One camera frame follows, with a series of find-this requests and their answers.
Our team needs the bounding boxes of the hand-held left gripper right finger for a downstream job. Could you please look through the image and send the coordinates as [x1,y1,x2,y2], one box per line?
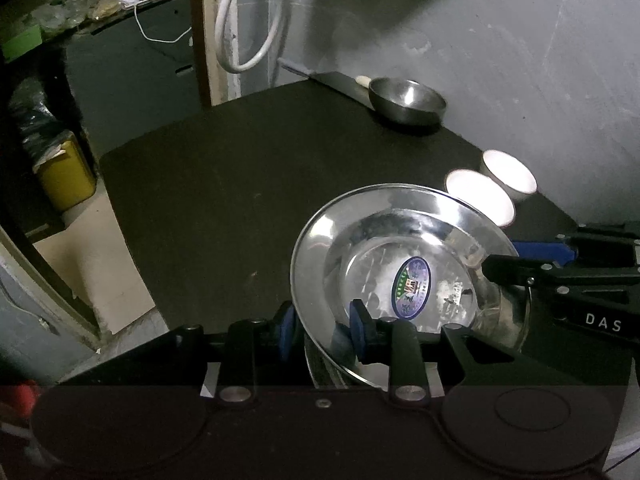
[349,299,591,407]

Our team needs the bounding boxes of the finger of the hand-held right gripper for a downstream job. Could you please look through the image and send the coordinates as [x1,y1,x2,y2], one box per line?
[513,240,577,266]
[482,254,569,289]

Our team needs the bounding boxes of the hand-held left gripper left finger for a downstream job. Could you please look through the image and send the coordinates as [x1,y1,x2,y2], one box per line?
[65,302,302,407]

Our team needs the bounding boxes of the plain steel plate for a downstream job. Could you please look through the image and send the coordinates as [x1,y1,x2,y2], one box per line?
[303,332,361,391]

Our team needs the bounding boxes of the white bowl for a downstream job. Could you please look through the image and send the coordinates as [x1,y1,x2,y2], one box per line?
[445,169,516,228]
[480,149,538,203]

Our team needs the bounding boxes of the steel plate with oval sticker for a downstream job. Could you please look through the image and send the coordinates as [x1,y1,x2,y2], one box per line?
[290,184,531,391]

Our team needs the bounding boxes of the steel bowl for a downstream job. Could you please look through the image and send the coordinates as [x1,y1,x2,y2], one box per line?
[368,77,447,126]

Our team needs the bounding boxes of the grey tool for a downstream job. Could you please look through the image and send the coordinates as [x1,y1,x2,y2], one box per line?
[277,57,318,77]

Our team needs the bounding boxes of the yellow container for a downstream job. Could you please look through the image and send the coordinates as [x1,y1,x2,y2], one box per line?
[32,130,97,211]

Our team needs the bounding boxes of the dark plastic bag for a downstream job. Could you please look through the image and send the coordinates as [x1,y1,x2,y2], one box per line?
[10,77,78,161]

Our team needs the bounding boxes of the green box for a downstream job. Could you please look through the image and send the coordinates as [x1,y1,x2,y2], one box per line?
[0,25,43,62]

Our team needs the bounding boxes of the cleaver with cream handle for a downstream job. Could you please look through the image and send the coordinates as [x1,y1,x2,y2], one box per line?
[309,71,381,111]

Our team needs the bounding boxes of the wooden post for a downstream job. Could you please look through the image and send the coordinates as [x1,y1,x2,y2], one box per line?
[190,0,238,108]

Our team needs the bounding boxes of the thick white cable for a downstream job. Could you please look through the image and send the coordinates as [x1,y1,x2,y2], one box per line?
[215,0,292,73]

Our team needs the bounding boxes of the thin white cable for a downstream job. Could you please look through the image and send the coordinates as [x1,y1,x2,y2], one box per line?
[133,2,194,45]

